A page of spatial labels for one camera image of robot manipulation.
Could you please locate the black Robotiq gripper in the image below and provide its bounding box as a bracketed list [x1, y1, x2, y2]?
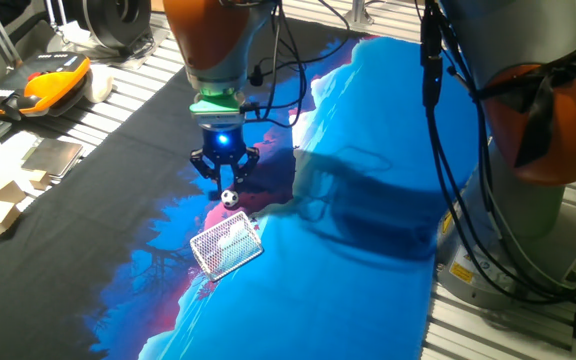
[190, 124, 261, 198]

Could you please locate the white rounded plastic object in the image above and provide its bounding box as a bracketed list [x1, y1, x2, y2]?
[83, 64, 115, 105]

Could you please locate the printed landscape cloth mat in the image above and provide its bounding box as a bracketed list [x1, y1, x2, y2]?
[0, 14, 480, 360]

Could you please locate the dark notebook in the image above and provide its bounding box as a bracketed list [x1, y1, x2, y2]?
[21, 138, 85, 179]

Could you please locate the small wooden block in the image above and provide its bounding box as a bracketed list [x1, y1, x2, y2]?
[28, 169, 53, 192]

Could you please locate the orange black teach pendant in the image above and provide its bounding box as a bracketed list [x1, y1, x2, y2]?
[0, 51, 93, 122]

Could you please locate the white paper sheet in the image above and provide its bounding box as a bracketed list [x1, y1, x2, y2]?
[0, 130, 44, 201]

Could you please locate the green gripper mount plate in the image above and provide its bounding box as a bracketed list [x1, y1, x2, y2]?
[188, 92, 246, 117]

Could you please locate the silver wire mesh basket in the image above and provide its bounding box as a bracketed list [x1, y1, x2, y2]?
[189, 210, 265, 283]

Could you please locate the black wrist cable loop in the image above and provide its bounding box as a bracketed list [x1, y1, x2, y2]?
[240, 0, 352, 129]

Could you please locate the black round cable spool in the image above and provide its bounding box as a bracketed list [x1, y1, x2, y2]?
[65, 0, 153, 51]

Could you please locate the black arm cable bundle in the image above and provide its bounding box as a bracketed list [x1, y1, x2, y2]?
[418, 0, 576, 307]

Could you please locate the black ribbon strap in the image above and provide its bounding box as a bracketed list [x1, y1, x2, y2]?
[472, 45, 576, 169]

